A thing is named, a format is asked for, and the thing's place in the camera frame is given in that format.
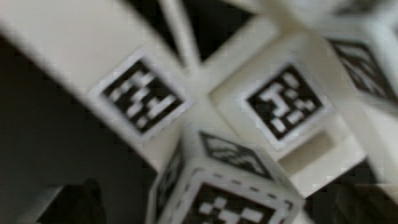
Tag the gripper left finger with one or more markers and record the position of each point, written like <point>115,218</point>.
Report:
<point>68,205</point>

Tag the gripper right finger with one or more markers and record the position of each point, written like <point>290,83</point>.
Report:
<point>363,204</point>

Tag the white chair leg cube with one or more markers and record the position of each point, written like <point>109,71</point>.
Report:
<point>221,185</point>

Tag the white chair back assembly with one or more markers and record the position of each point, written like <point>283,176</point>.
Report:
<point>218,64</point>

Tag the white chair leg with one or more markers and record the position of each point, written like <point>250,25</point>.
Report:
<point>358,25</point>

